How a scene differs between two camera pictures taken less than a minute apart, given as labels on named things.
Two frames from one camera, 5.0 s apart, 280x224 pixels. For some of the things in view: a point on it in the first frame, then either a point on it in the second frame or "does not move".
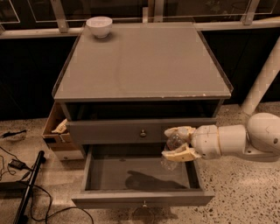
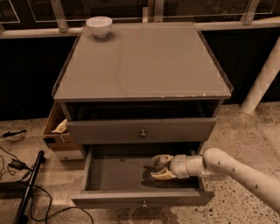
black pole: x=39 y=164 does not move
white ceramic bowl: x=101 y=25 does not move
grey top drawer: x=134 y=122 does not move
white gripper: x=205 y=142 to x=178 y=165
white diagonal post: x=263 y=80 does not move
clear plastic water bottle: x=177 y=137 to x=147 y=173
